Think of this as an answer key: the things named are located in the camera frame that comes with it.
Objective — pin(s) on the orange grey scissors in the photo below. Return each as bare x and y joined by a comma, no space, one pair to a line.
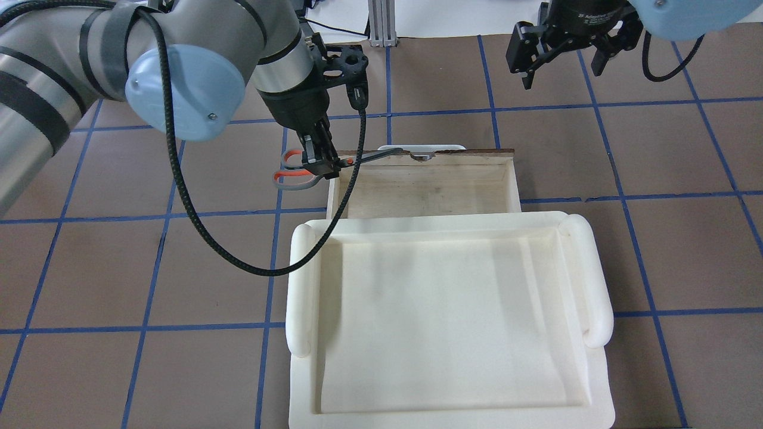
297,164

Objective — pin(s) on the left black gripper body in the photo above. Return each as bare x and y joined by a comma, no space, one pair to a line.
296,108

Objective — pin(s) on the cream plastic tray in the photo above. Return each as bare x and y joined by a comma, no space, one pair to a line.
470,321

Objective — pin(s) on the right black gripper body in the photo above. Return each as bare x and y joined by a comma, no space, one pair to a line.
587,18

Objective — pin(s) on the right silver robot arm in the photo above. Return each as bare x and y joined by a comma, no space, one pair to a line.
675,21

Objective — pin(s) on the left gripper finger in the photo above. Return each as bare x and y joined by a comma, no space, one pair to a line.
311,159
332,162

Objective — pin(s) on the aluminium frame post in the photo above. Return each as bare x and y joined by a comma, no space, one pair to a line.
381,20

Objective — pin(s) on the wooden drawer with white handle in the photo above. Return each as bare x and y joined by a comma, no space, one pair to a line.
436,180

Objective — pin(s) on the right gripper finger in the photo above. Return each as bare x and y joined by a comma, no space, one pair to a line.
600,59
528,69

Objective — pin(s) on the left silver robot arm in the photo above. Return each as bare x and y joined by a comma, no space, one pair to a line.
60,57

